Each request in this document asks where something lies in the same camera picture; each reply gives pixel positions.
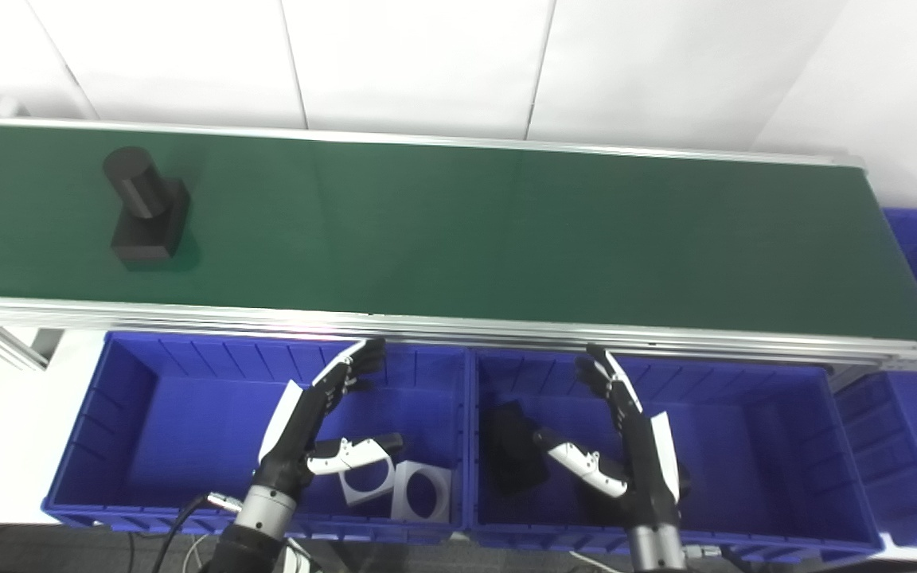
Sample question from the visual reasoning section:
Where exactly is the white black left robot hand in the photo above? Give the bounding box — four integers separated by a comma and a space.
255, 339, 406, 501

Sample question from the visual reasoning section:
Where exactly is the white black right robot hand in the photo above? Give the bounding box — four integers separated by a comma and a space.
535, 345, 692, 529

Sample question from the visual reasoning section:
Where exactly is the black cylinder block part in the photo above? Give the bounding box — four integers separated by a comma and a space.
102, 146, 191, 265

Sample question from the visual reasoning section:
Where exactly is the green conveyor belt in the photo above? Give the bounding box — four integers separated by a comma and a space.
0, 116, 917, 373
0, 123, 917, 343

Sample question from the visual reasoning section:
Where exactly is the aluminium conveyor support leg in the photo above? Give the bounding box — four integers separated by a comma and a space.
0, 322, 66, 373

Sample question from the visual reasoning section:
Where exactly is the white square plate with hole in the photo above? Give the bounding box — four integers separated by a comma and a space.
338, 458, 397, 508
392, 460, 455, 525

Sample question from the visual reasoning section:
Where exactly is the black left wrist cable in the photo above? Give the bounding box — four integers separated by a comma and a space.
148, 492, 246, 573

